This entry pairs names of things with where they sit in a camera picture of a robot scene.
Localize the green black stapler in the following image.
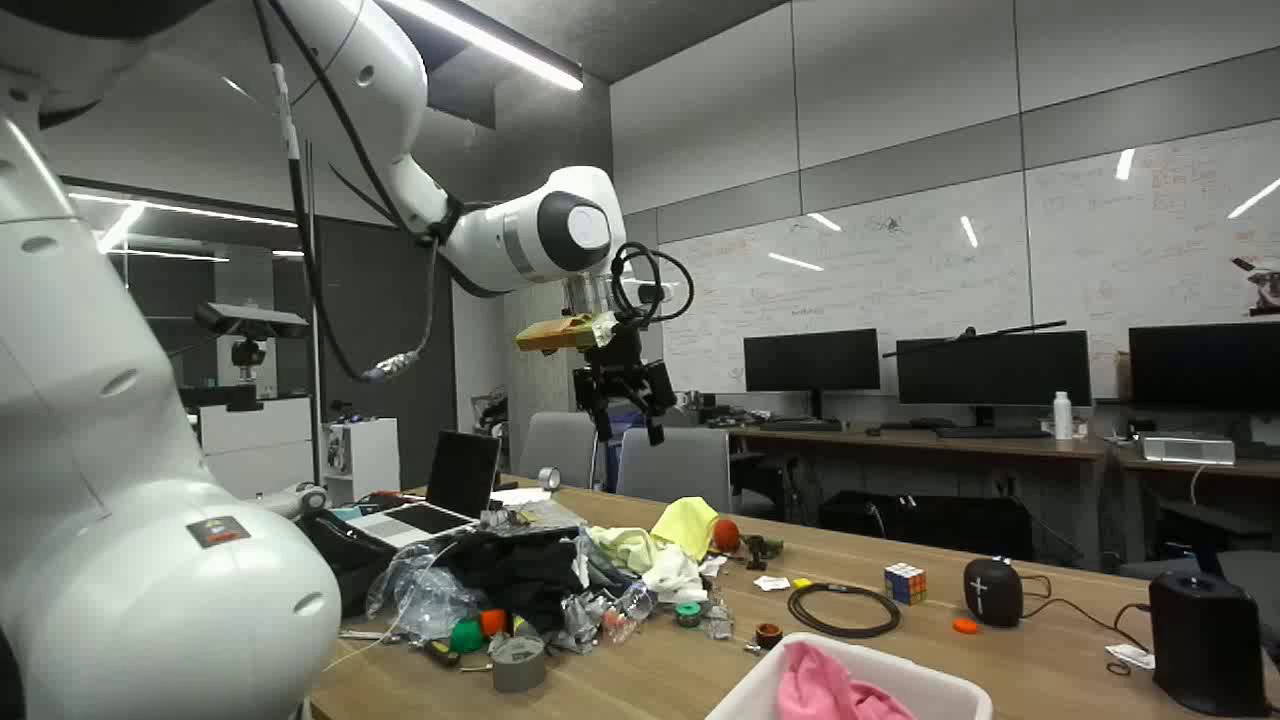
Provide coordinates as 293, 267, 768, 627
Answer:
740, 530, 786, 570

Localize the black camera on stand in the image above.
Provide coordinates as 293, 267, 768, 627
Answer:
174, 301, 312, 414

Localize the white plastic bottle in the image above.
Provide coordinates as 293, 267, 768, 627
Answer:
1048, 386, 1081, 449

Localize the thin black speaker cable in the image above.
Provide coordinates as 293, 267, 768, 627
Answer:
1016, 570, 1157, 660

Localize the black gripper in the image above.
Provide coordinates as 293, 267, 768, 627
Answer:
573, 320, 678, 451

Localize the black office chair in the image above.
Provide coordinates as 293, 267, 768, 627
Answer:
810, 488, 1041, 562

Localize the pink t-shirt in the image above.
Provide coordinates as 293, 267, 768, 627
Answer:
770, 640, 920, 720

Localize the small white adapter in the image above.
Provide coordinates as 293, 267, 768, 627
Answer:
1100, 640, 1160, 675

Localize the silver laptop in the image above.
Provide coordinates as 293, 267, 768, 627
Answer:
342, 428, 501, 552

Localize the Rubik's cube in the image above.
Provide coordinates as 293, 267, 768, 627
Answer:
878, 559, 931, 609

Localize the white plastic storage container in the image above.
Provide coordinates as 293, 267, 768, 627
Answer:
705, 627, 999, 720

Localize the white projector box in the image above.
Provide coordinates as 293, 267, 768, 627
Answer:
1141, 433, 1241, 466

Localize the black hanging robot cable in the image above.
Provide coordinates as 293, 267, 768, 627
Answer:
247, 0, 465, 392

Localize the black computer monitor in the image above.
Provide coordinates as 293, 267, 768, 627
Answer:
1122, 320, 1280, 414
740, 324, 884, 424
891, 329, 1095, 433

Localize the wooden office desk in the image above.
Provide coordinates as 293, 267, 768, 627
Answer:
724, 424, 1118, 570
1109, 442, 1280, 566

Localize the white cloth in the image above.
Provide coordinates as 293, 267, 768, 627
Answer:
582, 520, 710, 610

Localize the yellow cloth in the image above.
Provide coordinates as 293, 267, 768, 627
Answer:
649, 493, 724, 562

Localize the grey office chair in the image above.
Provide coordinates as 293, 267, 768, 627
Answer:
611, 424, 740, 517
517, 407, 607, 493

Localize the black cylindrical speaker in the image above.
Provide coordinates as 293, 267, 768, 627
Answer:
1149, 566, 1270, 720

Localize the black cloth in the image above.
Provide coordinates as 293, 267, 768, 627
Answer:
444, 528, 593, 633

